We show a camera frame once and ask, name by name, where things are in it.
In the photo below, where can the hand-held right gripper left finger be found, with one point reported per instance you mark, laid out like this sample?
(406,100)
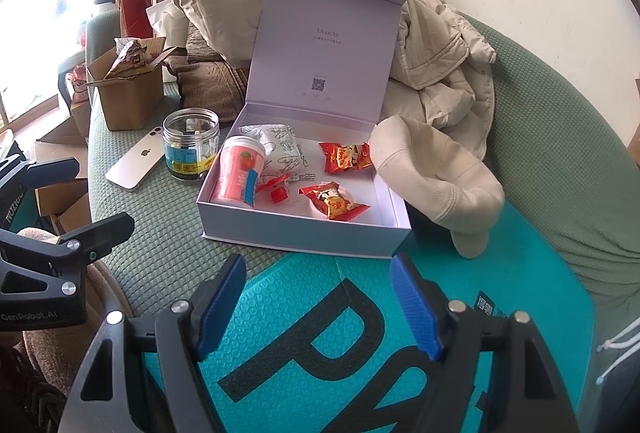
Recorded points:
(222,308)

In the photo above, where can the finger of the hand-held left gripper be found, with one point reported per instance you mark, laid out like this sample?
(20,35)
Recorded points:
(55,172)
(107,230)

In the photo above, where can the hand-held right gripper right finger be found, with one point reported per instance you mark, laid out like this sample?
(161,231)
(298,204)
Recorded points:
(415,308)

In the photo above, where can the small red fan toy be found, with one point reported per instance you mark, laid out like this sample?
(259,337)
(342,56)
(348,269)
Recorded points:
(277,195)

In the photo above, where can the red snack packet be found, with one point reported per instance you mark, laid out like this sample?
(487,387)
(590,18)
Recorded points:
(332,200)
(345,156)

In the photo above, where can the pink drink cup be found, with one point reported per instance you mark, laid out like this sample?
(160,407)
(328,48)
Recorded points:
(240,173)

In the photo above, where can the white bag with green drawings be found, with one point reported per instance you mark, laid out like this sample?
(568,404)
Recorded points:
(285,148)

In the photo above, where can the white hinged gift box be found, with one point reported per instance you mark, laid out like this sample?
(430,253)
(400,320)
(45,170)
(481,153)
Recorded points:
(325,3)

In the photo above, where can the brown fuzzy cloth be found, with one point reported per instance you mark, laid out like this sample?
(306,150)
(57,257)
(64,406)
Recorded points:
(107,288)

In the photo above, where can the white smartphone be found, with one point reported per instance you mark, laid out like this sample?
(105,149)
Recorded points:
(137,160)

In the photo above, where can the small open cardboard box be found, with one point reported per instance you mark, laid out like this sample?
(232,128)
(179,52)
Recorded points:
(127,103)

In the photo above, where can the clear jar with blue label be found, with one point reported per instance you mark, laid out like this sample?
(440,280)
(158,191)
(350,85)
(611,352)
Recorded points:
(190,148)

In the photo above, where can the patterned snack packet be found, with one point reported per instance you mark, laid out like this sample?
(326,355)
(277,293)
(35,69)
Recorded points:
(127,58)

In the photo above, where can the beige baseball cap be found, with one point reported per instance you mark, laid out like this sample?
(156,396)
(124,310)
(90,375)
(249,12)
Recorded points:
(435,173)

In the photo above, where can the red paper bag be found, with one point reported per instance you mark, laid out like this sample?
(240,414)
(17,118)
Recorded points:
(132,8)

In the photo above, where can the white paper bag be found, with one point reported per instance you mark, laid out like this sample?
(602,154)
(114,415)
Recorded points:
(165,20)

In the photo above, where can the green sofa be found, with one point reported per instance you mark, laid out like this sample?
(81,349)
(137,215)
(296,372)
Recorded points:
(550,138)

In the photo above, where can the cream quilted jacket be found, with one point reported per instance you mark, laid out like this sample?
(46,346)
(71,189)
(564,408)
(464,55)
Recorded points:
(440,63)

